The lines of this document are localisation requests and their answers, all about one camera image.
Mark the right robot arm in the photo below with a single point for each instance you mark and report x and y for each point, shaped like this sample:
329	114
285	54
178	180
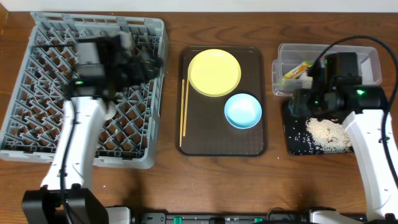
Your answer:
363	110

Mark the white paper napkin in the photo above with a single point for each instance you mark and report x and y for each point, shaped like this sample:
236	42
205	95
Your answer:
306	80

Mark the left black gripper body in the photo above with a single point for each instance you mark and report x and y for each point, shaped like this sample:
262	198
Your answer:
137	66

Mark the white paper cup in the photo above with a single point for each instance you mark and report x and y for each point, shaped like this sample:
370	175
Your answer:
110	111

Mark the green orange snack wrapper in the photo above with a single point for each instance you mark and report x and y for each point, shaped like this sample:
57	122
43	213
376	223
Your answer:
298	70

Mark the spilled rice pile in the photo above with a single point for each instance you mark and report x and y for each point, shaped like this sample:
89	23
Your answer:
326	137

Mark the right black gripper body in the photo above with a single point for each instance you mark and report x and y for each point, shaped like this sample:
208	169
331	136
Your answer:
303	102

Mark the yellow round plate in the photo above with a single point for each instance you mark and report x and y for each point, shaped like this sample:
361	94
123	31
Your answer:
214	72

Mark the dark brown serving tray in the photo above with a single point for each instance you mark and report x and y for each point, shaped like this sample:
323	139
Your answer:
208	133

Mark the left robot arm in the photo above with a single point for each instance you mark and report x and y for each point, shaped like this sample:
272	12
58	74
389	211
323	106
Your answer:
106	65

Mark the light blue bowl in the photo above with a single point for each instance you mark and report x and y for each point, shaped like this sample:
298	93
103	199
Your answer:
242	111

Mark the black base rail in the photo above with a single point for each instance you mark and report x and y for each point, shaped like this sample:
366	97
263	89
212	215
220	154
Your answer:
179	218

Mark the black plastic bin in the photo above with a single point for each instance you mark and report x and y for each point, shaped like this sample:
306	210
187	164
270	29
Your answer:
295	140

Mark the grey plastic dish rack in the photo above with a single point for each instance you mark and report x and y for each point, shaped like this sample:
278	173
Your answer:
32	124

